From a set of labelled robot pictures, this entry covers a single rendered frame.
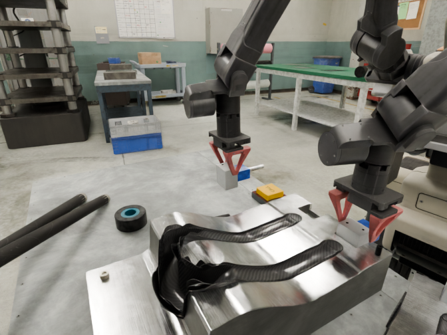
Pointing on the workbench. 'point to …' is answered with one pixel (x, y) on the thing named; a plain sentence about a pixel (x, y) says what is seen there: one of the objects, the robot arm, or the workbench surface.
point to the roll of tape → (130, 218)
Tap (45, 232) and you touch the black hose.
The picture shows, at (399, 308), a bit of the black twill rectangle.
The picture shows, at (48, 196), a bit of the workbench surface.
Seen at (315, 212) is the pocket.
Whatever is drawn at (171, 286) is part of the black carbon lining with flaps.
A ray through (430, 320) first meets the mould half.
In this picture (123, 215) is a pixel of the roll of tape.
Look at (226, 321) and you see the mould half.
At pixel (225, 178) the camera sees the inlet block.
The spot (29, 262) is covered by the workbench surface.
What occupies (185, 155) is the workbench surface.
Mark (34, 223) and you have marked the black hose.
